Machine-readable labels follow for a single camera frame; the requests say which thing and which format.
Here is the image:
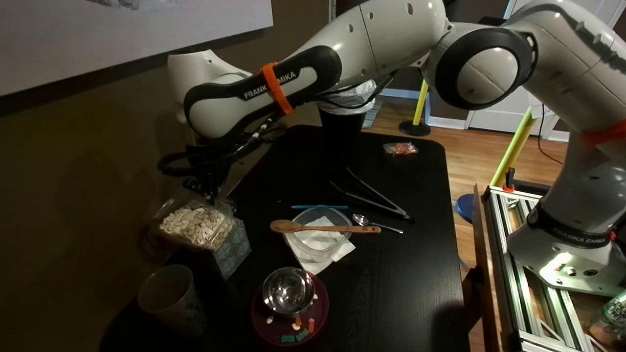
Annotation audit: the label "white paper napkin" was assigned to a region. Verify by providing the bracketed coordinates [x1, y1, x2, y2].
[286, 215, 356, 274]

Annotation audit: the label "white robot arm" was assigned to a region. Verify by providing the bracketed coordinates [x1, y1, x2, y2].
[168, 0, 626, 295]

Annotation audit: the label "clear candy bag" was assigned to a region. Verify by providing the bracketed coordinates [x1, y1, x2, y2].
[384, 141, 419, 156]

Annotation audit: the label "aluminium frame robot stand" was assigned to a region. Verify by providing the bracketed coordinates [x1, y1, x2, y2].
[478, 188, 624, 352]

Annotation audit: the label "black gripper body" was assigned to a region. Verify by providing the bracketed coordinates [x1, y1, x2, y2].
[157, 123, 270, 196]

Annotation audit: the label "yellow-green pole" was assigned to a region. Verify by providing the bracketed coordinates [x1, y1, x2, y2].
[491, 110, 534, 186]

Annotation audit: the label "white paper cup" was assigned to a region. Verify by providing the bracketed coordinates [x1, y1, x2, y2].
[137, 264, 206, 338]

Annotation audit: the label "dark red polka-dot plate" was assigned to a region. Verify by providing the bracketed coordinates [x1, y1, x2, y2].
[251, 276, 331, 348]

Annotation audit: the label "metal tongs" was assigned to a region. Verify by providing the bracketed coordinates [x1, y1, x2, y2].
[329, 168, 411, 221]

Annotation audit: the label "metal spoon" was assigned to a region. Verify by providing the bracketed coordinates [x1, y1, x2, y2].
[352, 213, 405, 235]

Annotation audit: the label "wooden spoon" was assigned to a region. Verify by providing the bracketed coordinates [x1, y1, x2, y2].
[270, 219, 382, 235]

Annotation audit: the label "clear lunchbox with food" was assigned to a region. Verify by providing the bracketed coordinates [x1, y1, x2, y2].
[159, 205, 235, 248]

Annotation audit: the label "clear glass bowl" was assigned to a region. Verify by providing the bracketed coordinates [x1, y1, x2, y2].
[262, 266, 313, 315]

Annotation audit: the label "white whiteboard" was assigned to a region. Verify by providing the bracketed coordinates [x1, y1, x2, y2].
[0, 0, 274, 96]

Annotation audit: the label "blue straw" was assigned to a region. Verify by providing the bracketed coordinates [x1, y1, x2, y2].
[290, 203, 350, 211]

